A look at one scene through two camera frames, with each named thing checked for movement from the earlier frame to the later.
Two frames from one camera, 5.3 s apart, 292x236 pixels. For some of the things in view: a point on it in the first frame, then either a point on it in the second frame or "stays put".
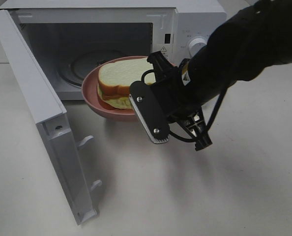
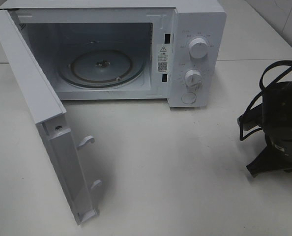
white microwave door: [49, 114] stays put
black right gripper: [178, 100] -> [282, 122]
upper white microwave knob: [195, 44] stays put
